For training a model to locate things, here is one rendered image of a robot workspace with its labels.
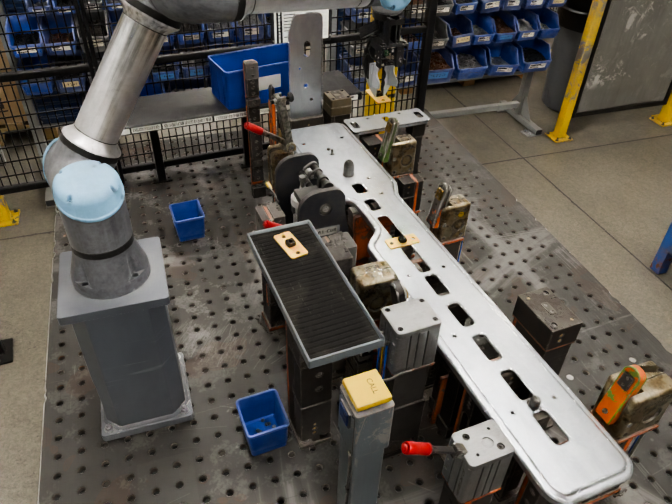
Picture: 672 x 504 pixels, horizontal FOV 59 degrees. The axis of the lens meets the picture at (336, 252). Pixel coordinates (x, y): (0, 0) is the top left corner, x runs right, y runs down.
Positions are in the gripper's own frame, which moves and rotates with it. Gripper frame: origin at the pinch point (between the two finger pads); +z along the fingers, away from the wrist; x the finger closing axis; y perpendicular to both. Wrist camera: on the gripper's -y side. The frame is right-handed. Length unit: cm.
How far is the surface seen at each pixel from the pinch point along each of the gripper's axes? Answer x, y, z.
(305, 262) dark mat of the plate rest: -34, 44, 12
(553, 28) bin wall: 200, -172, 61
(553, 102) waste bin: 239, -197, 127
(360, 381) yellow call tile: -35, 74, 12
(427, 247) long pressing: 2.2, 29.9, 28.8
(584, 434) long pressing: 4, 87, 28
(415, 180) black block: 14.3, -0.5, 30.2
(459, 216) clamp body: 15.7, 21.9, 28.1
